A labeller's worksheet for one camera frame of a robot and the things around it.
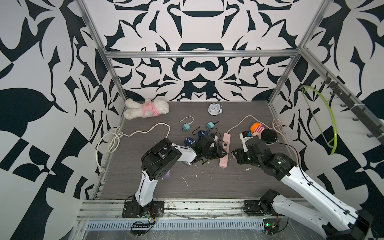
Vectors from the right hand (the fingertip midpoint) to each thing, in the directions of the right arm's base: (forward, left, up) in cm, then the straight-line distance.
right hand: (234, 150), depth 76 cm
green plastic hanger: (+7, -42, +17) cm, 46 cm away
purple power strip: (-7, +35, -16) cm, 39 cm away
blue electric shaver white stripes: (+13, +23, -14) cm, 30 cm away
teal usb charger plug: (+27, +9, -15) cm, 32 cm away
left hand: (+6, +2, -13) cm, 14 cm away
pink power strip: (0, +3, -13) cm, 14 cm away
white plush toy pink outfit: (+35, +52, -7) cm, 63 cm away
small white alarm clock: (+40, +4, -13) cm, 42 cm away
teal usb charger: (+24, +26, -14) cm, 38 cm away
